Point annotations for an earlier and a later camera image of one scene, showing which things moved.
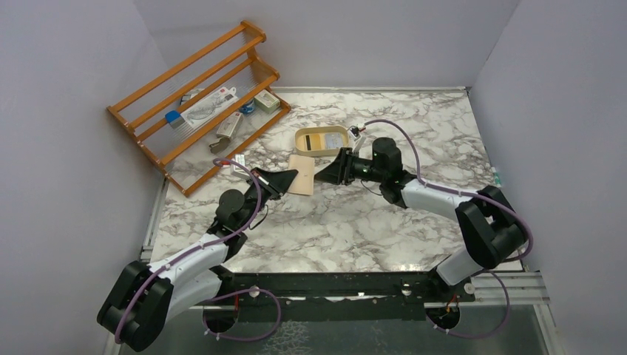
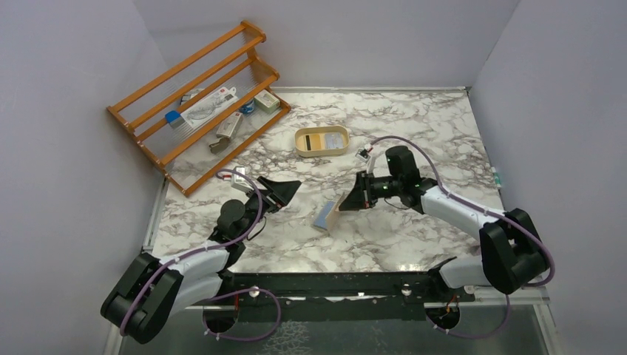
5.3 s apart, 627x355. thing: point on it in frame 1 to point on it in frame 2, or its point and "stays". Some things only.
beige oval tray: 321,140 stays
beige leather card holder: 304,181 to 326,217
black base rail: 334,289 stays
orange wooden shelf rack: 198,115 stays
